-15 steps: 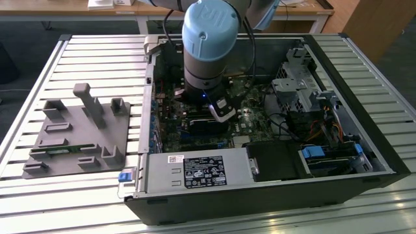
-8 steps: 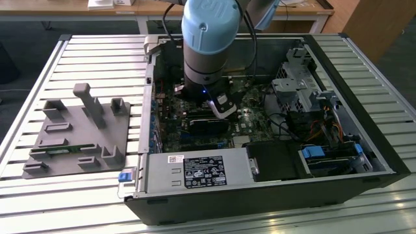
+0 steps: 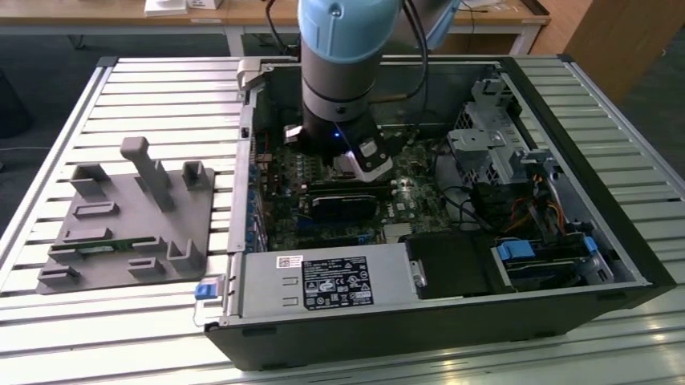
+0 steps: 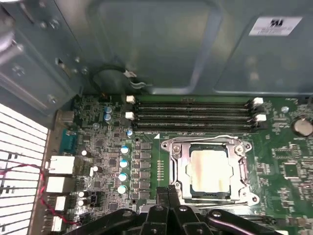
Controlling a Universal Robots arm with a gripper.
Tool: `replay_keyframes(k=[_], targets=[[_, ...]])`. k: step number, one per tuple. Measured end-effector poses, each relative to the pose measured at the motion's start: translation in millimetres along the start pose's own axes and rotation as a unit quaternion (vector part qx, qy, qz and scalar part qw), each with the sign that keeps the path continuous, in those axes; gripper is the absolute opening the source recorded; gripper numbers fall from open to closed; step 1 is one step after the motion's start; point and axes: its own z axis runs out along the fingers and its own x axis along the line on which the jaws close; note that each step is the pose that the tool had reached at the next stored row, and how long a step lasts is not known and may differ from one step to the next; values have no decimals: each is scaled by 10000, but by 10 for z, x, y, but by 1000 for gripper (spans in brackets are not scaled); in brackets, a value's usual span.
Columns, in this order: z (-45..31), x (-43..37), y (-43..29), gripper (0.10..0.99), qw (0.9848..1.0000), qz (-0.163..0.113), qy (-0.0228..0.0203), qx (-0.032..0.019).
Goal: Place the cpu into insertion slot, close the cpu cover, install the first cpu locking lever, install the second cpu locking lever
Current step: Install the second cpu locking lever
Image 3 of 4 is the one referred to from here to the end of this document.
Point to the green motherboard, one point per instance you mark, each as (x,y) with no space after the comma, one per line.
(416,200)

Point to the wooden cabinet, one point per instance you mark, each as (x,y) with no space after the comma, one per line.
(615,40)

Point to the grey parts rack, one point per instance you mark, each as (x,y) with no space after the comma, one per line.
(133,224)

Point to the silver power supply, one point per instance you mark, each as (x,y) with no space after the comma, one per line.
(267,280)

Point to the white box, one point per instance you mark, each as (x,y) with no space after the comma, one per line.
(165,7)

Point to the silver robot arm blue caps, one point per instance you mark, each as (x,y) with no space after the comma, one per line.
(342,60)

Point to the wooden desk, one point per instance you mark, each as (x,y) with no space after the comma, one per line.
(80,18)

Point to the small silver heat sink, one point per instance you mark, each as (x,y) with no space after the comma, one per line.
(398,232)

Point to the blue disk carrier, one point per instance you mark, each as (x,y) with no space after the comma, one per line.
(515,250)

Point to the metal drive cage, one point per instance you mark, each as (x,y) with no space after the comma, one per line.
(481,160)

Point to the black plastic shroud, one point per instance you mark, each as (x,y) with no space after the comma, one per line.
(454,264)

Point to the black open PC case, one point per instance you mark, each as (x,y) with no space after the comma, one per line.
(374,341)

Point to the blue case latch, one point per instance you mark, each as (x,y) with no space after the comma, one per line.
(207,289)

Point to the CPU socket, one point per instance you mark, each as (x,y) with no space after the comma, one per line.
(330,176)

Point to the blue drive bay tab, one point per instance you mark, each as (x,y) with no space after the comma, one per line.
(589,245)

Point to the black graphics card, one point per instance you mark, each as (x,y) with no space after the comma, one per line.
(342,208)

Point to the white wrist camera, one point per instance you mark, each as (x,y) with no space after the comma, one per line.
(371,160)

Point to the black installed RAM module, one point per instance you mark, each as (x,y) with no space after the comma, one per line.
(331,187)

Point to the green RAM stick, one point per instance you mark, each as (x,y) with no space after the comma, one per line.
(128,243)

